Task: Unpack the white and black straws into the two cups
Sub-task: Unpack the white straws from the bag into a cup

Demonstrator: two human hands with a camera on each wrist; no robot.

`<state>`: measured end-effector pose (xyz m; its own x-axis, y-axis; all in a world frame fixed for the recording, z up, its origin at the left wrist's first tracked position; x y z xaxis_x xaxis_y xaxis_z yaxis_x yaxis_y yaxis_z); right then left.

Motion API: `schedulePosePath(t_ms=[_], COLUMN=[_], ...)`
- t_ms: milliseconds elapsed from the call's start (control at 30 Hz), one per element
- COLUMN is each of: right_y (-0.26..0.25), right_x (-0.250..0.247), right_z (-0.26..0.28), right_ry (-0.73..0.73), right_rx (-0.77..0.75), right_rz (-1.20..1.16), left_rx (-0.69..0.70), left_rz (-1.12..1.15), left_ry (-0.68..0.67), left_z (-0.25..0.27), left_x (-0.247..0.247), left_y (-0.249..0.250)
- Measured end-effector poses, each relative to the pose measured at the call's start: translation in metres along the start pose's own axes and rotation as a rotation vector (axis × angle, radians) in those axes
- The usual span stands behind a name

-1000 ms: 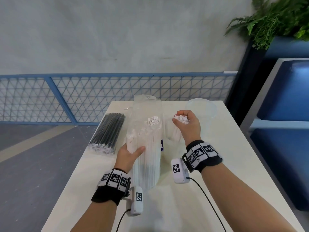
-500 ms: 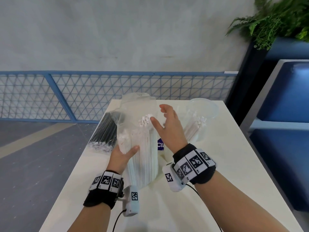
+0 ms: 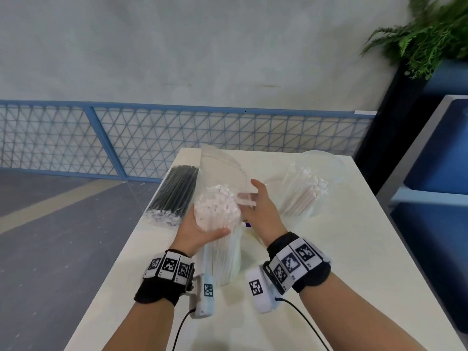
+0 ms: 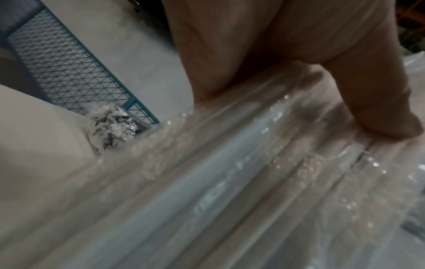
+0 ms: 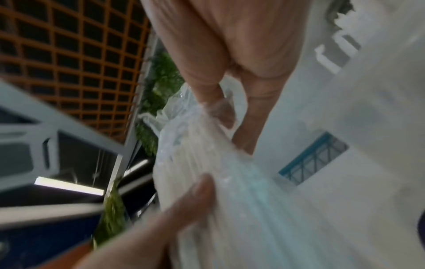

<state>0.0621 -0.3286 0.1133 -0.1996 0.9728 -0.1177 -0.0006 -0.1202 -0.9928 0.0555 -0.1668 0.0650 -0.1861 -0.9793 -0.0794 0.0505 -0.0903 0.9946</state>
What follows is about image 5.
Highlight person's left hand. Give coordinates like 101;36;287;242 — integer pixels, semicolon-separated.
73;173;217;269

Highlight person's right hand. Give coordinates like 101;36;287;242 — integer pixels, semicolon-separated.
140;0;308;156

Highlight clear plastic bag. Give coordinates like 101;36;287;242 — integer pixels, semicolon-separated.
138;83;412;269

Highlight green leafy vegetables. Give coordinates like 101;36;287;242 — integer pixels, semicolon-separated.
134;51;186;157
92;177;128;247

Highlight fluorescent tube light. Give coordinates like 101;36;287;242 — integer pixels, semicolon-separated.
34;176;104;196

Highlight dark blue bin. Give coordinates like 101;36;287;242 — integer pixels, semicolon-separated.
0;214;102;269

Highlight blue grid crate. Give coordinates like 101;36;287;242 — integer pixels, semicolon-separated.
278;132;349;187

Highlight white metal rack frame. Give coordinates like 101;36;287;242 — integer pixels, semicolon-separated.
0;31;160;232

